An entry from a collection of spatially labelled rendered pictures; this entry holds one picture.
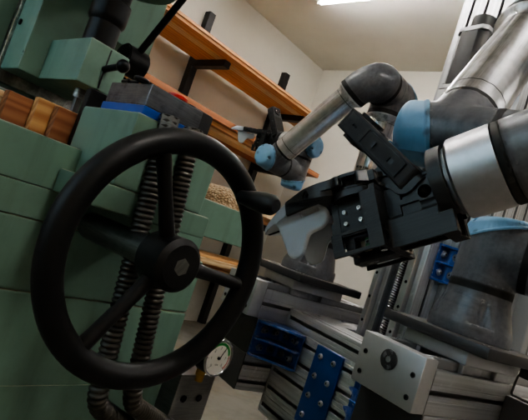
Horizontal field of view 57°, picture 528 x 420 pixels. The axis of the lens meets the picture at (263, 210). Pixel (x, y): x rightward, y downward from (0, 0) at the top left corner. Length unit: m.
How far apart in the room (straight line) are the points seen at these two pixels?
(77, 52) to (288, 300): 0.76
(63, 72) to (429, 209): 0.59
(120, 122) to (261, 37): 3.89
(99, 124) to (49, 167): 0.08
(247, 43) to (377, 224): 3.94
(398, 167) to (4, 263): 0.46
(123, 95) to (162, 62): 3.13
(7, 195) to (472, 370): 0.77
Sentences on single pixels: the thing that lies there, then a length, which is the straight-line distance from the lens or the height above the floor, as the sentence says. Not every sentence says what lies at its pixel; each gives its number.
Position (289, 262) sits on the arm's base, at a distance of 1.30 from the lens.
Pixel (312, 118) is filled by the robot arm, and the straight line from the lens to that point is 1.46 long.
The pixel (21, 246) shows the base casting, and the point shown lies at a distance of 0.66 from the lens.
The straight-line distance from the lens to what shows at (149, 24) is 1.12.
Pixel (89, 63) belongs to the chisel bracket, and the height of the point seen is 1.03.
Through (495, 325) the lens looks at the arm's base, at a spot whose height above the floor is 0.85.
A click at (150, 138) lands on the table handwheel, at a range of 0.49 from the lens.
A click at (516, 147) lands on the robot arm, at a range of 0.43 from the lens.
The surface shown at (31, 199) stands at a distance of 0.65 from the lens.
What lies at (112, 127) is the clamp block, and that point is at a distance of 0.62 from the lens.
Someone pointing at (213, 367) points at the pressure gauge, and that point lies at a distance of 0.83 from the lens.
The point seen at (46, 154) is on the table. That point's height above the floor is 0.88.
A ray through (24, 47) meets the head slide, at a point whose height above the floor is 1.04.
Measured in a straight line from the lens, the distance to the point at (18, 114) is 0.78.
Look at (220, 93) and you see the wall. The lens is 4.13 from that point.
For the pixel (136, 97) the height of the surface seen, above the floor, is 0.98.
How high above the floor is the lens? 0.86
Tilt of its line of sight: 4 degrees up
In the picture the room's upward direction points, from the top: 19 degrees clockwise
